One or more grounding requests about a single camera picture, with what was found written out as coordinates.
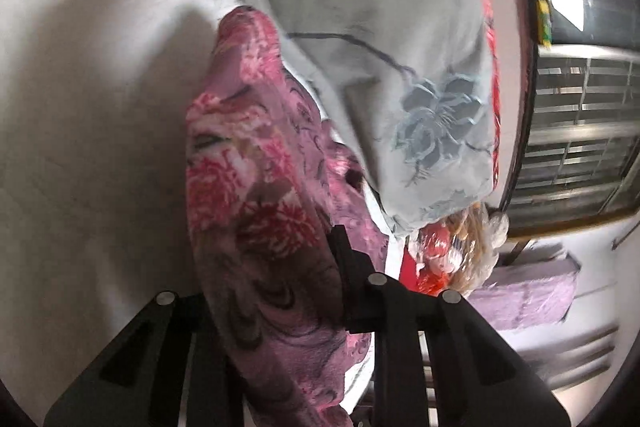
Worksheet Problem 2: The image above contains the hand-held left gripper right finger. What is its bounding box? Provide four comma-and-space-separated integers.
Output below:
327, 224, 571, 427

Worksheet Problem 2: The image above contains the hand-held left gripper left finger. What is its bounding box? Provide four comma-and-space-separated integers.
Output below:
42, 291, 246, 427

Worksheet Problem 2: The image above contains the purple floral blouse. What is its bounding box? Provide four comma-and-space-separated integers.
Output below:
185, 5, 391, 427

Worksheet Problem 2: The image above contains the plain red cloth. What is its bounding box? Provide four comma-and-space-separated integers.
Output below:
399, 249, 421, 288

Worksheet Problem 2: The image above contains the doll in plastic bag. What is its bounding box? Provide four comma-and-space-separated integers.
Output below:
410, 202, 511, 298

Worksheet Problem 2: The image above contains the lavender cloth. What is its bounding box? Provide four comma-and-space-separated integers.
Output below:
467, 252, 581, 333

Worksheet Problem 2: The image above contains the white quilted bed cover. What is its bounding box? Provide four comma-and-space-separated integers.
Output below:
0, 0, 401, 418

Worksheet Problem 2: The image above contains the grey flower-print pillow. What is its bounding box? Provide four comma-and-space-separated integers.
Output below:
215, 0, 501, 235

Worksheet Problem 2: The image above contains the barred window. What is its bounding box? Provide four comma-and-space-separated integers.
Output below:
500, 0, 640, 238

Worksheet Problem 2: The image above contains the yellow green packet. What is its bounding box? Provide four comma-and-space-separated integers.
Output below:
535, 0, 554, 48

